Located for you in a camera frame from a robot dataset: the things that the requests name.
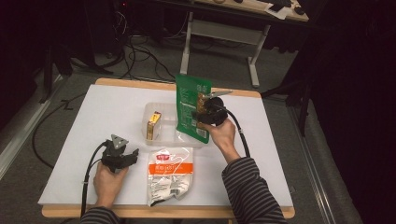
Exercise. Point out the small yellow and red box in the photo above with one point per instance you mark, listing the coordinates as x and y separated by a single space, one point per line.
153 126

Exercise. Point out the person's right hand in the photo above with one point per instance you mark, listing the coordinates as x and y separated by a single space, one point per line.
222 137

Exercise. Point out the green food packet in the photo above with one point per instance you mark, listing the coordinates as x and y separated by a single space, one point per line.
186 102

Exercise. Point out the black stand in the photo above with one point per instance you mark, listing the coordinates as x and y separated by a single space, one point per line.
299 93
51 71

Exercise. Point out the desk with white legs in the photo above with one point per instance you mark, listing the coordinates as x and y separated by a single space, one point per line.
224 32

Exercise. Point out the clear plastic container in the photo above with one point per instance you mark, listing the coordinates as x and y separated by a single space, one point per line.
168 137

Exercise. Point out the person's left hand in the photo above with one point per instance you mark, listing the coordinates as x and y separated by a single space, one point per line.
109 186

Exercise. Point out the black keyboard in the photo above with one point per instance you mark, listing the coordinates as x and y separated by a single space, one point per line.
280 4

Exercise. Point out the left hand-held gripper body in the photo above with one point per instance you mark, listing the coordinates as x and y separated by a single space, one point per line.
114 154

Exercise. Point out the wooden table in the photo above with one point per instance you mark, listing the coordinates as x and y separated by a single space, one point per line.
174 212

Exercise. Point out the white and orange food packet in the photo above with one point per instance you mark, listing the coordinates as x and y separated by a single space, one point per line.
169 174

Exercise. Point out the black computer mouse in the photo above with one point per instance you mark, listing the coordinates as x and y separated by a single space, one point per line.
299 11

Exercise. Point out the white paper sheet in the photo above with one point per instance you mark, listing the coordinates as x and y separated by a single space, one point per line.
281 13

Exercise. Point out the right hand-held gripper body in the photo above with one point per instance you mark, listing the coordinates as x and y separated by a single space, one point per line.
214 110

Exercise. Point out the metal floor rail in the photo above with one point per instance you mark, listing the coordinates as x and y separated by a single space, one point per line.
21 130
314 174

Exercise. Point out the dark computer tower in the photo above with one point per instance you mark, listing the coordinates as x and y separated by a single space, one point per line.
102 28

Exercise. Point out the white table mat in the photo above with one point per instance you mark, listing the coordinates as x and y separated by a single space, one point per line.
118 112

